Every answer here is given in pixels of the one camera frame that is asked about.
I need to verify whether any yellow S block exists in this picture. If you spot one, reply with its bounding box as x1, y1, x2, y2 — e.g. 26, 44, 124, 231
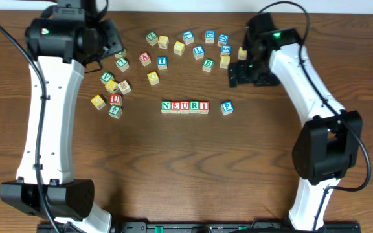
220, 56, 231, 69

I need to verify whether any blue P block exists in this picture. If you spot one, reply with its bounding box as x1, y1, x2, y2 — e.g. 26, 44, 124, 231
220, 101, 234, 115

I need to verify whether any red I block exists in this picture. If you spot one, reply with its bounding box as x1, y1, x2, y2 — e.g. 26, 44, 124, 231
199, 101, 209, 114

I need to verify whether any green R block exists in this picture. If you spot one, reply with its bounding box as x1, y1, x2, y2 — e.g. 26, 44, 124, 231
189, 101, 199, 114

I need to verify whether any red u block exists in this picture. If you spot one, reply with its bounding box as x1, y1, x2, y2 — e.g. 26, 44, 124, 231
179, 101, 190, 114
109, 94, 122, 106

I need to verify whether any red E block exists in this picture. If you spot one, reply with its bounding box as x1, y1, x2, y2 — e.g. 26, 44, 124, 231
170, 102, 180, 114

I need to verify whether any green N block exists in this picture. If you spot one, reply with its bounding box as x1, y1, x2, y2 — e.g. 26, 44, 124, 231
161, 101, 171, 114

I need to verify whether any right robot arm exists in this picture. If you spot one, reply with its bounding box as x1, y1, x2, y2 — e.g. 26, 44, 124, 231
228, 12, 363, 232

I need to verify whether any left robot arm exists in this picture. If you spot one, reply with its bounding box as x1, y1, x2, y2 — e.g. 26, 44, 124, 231
0, 0, 123, 232

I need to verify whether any green block upper left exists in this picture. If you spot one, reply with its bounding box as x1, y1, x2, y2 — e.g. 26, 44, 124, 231
115, 49, 127, 59

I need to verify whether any yellow block right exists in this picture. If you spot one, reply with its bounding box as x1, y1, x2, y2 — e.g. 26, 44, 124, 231
238, 46, 247, 60

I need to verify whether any green 7 block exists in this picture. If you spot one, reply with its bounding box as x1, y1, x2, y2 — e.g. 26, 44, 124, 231
115, 58, 130, 72

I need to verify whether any blue 5 block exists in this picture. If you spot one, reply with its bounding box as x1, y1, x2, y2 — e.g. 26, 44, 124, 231
220, 45, 231, 56

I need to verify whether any green V block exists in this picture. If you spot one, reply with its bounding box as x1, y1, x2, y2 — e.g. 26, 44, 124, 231
100, 72, 115, 85

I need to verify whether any red A block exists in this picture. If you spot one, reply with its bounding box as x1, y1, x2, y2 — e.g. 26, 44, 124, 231
139, 52, 152, 67

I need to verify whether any green B block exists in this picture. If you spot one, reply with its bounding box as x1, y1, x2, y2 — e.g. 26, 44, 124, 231
202, 58, 214, 72

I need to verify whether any blue D block tilted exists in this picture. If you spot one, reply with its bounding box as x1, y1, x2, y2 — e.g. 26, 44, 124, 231
217, 34, 229, 47

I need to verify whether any green Z block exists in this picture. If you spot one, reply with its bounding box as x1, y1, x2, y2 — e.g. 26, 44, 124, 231
146, 31, 159, 47

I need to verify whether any yellow block beside V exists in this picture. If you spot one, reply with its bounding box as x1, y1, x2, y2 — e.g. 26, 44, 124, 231
105, 80, 119, 94

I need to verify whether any plain wooden picture block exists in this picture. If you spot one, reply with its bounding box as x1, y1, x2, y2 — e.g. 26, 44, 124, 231
118, 80, 131, 95

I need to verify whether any yellow block top left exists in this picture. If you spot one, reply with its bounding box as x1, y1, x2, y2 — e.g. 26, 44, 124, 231
158, 35, 169, 49

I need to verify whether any blue L block middle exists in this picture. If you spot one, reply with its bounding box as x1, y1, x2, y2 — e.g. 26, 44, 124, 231
193, 45, 205, 60

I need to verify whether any blue l block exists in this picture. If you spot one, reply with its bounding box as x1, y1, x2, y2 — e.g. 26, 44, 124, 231
193, 45, 205, 60
183, 30, 194, 45

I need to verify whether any yellow block centre low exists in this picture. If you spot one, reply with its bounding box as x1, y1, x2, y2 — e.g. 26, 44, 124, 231
147, 71, 159, 85

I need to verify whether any blue T block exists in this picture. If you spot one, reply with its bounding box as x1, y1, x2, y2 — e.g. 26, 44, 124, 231
157, 56, 168, 70

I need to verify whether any yellow block far left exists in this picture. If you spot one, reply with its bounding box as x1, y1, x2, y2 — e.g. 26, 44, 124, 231
91, 95, 106, 110

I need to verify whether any yellow block centre top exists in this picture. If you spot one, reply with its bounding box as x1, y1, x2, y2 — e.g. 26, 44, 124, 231
174, 41, 185, 56

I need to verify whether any blue L block top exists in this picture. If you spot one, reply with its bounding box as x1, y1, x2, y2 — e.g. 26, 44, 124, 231
183, 30, 194, 45

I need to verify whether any green 4 block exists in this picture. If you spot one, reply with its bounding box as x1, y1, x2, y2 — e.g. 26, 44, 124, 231
108, 105, 122, 118

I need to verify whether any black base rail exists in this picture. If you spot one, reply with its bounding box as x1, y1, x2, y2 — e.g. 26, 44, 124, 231
36, 220, 362, 233

